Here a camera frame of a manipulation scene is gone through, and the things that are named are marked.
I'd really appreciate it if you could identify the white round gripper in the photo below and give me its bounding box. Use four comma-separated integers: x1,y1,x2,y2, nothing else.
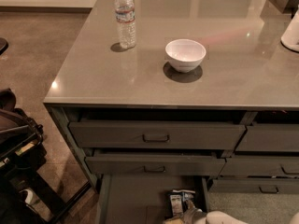
163,200,247,224

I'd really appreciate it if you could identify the blue chip bag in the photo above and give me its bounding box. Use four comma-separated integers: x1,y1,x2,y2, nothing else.
167,189,195,217

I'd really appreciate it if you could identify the bottom left open drawer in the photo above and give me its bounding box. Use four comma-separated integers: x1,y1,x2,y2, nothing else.
95,175,210,224

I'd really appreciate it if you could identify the middle left grey drawer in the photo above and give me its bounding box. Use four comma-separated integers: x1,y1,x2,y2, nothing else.
85,152,225,175

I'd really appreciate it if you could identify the grey drawer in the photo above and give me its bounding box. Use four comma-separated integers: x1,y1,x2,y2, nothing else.
236,124,299,152
209,178,299,194
221,156,299,177
85,152,225,175
68,120,245,149

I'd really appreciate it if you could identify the bottom right grey drawer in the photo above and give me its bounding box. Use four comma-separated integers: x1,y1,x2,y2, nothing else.
209,178,299,194

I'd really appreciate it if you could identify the top right grey drawer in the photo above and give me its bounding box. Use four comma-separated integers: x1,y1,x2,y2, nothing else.
236,124,299,152

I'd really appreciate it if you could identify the middle right grey drawer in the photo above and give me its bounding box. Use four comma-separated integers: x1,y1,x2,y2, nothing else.
221,156,299,177

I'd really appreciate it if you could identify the grey counter cabinet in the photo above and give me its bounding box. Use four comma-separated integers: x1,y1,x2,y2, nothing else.
45,0,299,224

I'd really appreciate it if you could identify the top left grey drawer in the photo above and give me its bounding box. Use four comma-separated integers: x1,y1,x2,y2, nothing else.
68,120,245,149

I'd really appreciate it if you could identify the white bowl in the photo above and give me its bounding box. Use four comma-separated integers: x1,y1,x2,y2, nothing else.
165,39,206,73

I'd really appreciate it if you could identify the clear plastic water bottle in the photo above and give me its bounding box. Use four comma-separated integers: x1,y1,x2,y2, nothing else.
114,0,136,49

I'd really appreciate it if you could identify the black round stool edge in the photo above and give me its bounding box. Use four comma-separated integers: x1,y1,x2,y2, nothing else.
0,37,8,55

